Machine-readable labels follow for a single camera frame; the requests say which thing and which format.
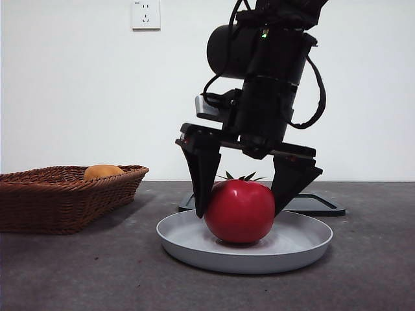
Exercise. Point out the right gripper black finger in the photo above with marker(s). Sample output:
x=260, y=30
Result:
x=291, y=184
x=204, y=175

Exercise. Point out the red tomato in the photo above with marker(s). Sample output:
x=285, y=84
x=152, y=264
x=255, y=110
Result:
x=240, y=214

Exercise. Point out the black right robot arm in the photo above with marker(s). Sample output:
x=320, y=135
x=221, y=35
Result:
x=275, y=48

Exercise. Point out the black rectangular tray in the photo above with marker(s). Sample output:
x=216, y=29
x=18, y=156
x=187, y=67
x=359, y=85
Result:
x=324, y=206

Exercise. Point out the pale grey round plate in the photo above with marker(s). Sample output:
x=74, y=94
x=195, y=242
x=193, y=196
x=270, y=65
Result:
x=181, y=239

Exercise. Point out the yellow-orange fruit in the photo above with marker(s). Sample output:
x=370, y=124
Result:
x=102, y=171

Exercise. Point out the brown wicker basket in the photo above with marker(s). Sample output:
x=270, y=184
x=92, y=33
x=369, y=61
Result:
x=65, y=204

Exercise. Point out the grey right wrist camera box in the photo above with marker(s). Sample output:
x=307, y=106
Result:
x=207, y=108

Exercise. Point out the white wall socket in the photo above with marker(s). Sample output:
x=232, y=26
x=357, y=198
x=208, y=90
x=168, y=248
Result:
x=146, y=16

